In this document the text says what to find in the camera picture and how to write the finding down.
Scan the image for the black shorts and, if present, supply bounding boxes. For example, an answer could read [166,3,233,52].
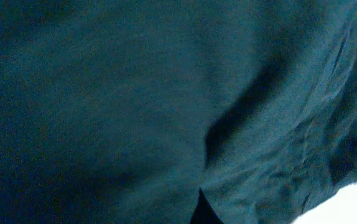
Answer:
[0,0,357,223]

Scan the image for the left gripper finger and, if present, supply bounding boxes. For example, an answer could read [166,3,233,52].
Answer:
[190,189,223,224]

